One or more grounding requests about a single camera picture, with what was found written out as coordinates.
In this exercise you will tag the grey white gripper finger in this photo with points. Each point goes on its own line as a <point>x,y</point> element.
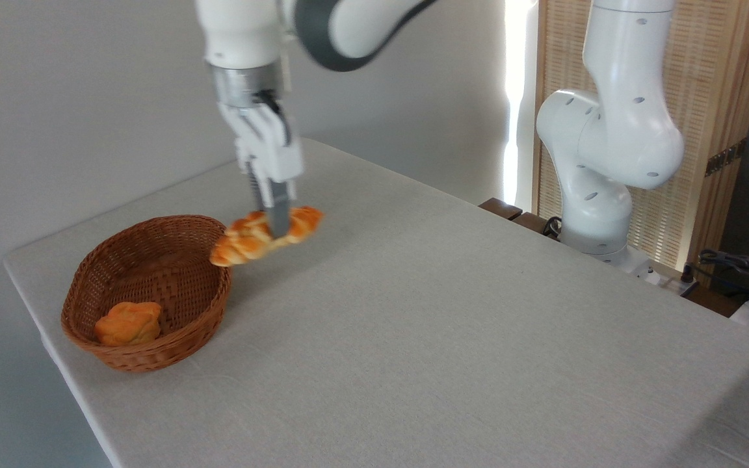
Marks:
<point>281,208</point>
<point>259,190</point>

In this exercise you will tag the long braided bread loaf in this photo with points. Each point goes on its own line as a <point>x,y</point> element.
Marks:
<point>244,247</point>

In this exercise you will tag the wooden slat folding screen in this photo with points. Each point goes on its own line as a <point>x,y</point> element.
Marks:
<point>712,71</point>

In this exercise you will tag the dark brown wooden furniture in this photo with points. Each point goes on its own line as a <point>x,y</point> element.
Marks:
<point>511,214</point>

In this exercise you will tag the small round bread roll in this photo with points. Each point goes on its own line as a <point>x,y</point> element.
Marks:
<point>129,323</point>

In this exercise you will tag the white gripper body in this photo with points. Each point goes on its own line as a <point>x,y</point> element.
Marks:
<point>264,146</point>

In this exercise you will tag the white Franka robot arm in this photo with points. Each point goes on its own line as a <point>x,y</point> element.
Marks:
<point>615,130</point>

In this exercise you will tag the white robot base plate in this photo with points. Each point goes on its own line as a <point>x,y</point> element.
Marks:
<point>641,265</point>

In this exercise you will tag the beige linen tablecloth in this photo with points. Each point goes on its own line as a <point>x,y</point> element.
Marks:
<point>478,364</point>

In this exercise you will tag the brown wicker basket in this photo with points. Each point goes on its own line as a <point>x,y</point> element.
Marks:
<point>166,273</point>

